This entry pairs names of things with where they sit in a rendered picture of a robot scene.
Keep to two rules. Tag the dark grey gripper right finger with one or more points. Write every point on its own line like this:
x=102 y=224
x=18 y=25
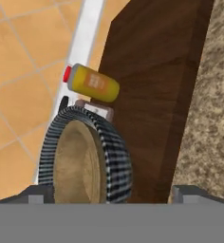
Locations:
x=188 y=193

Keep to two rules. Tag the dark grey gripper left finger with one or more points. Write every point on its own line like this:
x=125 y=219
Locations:
x=38 y=193

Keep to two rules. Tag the black white striped wooden bowl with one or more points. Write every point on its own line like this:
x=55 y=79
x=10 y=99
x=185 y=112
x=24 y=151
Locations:
x=79 y=161

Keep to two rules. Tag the dark brown wooden cabinet door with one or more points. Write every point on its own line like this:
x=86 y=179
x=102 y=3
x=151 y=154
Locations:
x=148 y=95

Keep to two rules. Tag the white cabinet edge strip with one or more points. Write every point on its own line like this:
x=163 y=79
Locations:
x=85 y=34

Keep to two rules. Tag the small brown box white label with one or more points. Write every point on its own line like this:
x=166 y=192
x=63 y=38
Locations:
x=99 y=109

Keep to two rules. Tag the yellow bottle with red cap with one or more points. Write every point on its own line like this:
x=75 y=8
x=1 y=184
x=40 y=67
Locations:
x=93 y=84

